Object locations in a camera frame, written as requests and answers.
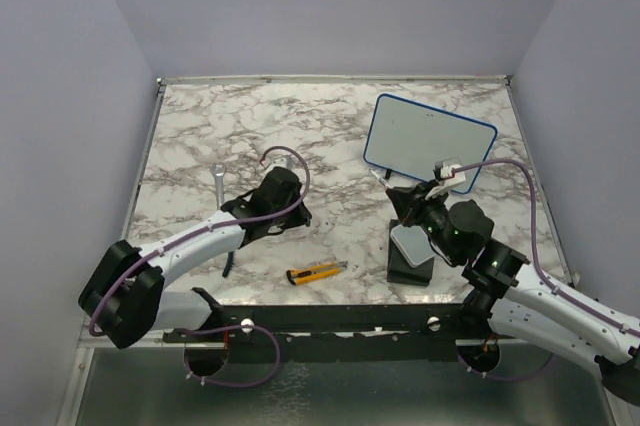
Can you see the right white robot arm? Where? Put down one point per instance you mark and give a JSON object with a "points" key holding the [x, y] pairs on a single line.
{"points": [[516, 300]]}

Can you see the silver wrench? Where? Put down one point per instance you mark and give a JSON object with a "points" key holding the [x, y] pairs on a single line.
{"points": [[218, 172]]}

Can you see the black box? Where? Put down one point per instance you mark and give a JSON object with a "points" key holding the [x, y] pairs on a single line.
{"points": [[398, 270]]}

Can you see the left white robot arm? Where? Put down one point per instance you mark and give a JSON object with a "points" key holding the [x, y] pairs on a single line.
{"points": [[127, 296]]}

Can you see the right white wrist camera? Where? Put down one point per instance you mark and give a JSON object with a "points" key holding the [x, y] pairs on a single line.
{"points": [[446, 176]]}

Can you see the black mounting base rail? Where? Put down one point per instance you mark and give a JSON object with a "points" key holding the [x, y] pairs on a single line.
{"points": [[349, 333]]}

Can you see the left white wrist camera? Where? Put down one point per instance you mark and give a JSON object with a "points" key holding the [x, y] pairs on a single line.
{"points": [[285, 162]]}

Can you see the blue handled pliers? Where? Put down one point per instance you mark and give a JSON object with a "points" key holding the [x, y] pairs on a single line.
{"points": [[228, 264]]}

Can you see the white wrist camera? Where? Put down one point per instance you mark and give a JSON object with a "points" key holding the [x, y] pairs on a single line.
{"points": [[446, 176], [285, 162]]}

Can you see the blue whiteboard marker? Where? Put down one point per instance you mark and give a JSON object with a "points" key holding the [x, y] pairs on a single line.
{"points": [[380, 179]]}

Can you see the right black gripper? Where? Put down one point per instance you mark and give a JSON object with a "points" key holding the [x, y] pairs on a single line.
{"points": [[410, 200]]}

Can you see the grey white eraser case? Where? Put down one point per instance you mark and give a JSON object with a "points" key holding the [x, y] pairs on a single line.
{"points": [[413, 243]]}

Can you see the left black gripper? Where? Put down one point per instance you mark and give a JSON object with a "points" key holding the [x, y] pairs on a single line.
{"points": [[300, 216]]}

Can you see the blue framed whiteboard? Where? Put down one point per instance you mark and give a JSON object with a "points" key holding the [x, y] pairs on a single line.
{"points": [[410, 138]]}

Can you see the yellow utility knife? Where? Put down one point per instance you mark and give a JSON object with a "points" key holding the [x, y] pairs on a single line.
{"points": [[298, 277]]}

